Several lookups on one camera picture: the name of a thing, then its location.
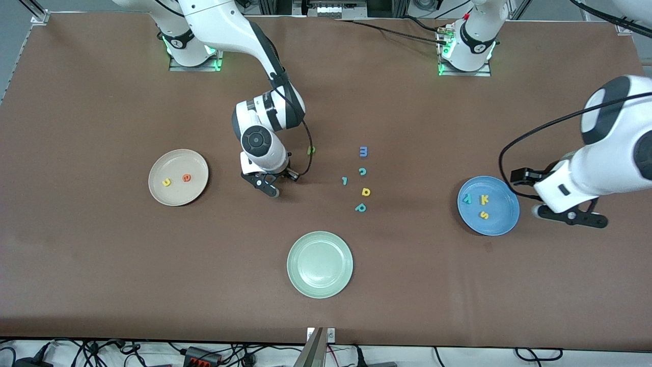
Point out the beige brown plate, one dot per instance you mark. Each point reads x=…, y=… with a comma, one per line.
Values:
x=178, y=163

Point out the black power adapter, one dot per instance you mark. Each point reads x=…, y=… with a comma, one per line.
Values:
x=30, y=363

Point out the pale green plate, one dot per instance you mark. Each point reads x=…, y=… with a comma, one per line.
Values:
x=320, y=265

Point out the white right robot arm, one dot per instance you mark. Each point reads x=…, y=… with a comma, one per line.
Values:
x=219, y=20

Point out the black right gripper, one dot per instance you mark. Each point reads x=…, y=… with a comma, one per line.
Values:
x=286, y=173

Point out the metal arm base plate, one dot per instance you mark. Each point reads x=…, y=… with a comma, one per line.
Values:
x=481, y=73
x=175, y=68

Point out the black power strip red switches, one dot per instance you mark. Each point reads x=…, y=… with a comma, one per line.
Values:
x=204, y=357

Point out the metal camera stand bracket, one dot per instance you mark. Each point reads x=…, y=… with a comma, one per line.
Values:
x=313, y=351

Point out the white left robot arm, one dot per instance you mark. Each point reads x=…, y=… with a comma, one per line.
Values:
x=621, y=153

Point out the grey control box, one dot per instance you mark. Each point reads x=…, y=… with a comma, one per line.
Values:
x=331, y=4

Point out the blue plate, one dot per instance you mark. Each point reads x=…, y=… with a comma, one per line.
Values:
x=501, y=204

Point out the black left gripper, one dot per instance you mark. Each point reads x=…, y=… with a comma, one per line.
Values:
x=533, y=177

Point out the teal letter p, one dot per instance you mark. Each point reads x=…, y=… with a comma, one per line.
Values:
x=360, y=207

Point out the small white bracket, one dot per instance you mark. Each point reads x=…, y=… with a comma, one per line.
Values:
x=331, y=335

